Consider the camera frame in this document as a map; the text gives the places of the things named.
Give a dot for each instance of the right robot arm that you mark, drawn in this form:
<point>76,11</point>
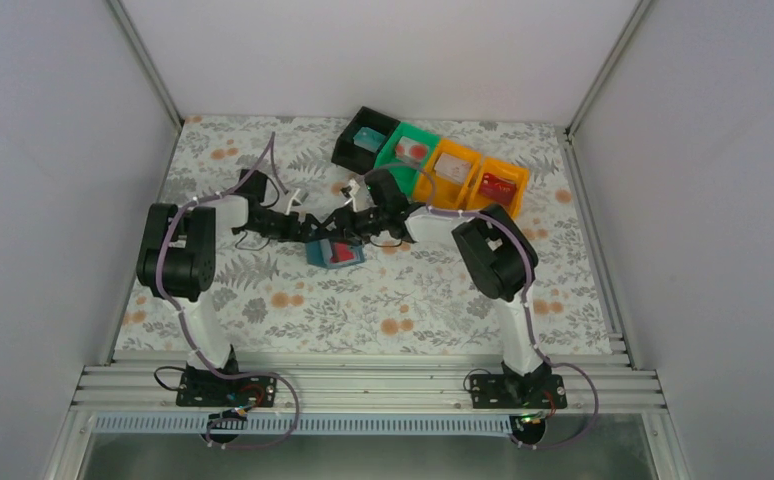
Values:
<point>498,258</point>

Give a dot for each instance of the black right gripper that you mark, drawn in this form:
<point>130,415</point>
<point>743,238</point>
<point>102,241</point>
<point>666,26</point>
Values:
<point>343,227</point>

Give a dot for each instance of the white VIP card stack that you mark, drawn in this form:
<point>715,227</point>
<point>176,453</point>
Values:
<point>452,168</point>

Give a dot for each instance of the red VIP card stack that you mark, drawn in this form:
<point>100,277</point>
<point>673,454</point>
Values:
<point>498,189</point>

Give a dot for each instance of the black storage bin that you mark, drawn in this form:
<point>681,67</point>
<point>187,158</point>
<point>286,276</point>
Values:
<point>345,154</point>

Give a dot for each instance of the yellow bin with white cards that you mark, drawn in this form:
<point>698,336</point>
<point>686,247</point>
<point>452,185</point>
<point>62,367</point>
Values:
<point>447,195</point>

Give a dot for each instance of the aluminium frame rail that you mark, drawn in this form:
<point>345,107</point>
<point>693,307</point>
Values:
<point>359,383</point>

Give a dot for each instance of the slotted grey cable duct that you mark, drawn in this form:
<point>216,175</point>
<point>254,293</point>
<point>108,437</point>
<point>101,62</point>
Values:
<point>493,425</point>

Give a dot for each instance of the teal VIP card stack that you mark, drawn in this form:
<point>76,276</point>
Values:
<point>368,139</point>

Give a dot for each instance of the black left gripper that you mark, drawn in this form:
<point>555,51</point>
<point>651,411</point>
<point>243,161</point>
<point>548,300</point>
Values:
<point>304,234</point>

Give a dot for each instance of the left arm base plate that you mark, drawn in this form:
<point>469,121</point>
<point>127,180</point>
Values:
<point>200,388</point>

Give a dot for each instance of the white red patterned card stack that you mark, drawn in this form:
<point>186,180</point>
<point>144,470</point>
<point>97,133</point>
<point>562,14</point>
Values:
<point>410,151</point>

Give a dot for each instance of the yellow bin with red cards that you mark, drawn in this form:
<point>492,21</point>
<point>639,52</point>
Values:
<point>520,175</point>

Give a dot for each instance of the green storage bin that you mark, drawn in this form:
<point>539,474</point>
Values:
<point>407,175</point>

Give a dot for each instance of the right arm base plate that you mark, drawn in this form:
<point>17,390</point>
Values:
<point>498,391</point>

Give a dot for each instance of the blue leather card holder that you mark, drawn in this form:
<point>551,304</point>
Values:
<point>318,254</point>

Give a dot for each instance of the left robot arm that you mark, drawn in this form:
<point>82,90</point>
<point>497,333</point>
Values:
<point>177,261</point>

